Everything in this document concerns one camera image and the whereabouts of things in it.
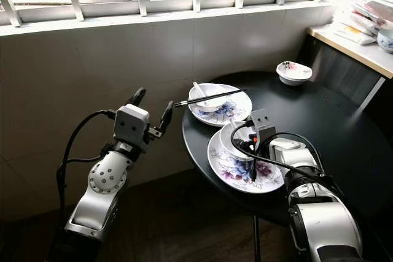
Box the round black table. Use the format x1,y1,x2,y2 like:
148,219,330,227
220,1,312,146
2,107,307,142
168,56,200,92
181,71,393,262

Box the blue patterned white bowl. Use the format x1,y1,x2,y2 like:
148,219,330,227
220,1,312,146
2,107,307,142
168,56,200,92
377,29,393,53

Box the wood-top side cabinet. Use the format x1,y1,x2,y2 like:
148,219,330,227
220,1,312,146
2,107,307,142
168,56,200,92
298,25,393,112

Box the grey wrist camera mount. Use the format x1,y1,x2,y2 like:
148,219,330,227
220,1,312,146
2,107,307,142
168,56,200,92
249,109,277,151
114,104,154,152

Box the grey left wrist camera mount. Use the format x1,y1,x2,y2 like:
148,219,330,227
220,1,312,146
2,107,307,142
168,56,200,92
114,104,154,152

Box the small floral white bowl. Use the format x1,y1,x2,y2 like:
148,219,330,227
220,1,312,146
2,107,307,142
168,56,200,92
276,61,313,87

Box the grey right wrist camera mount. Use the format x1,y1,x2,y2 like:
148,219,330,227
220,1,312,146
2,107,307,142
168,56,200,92
249,109,277,151

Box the white ceramic spoon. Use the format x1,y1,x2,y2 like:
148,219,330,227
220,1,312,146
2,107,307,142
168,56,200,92
192,82,208,103
226,117,241,143

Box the blue floral white plate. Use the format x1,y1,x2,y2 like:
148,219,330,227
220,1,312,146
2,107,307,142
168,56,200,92
187,83,253,128

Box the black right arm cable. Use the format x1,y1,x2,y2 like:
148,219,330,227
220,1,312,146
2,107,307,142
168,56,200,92
228,121,344,184

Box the black chopsticks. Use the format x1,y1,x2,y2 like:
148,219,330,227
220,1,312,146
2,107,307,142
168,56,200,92
173,89,247,108

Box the purple floral white plate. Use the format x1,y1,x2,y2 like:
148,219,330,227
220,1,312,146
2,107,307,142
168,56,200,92
207,128,286,195

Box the white ceramic bowl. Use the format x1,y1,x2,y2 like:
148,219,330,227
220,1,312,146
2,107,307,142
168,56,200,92
219,120,259,162
188,83,229,114

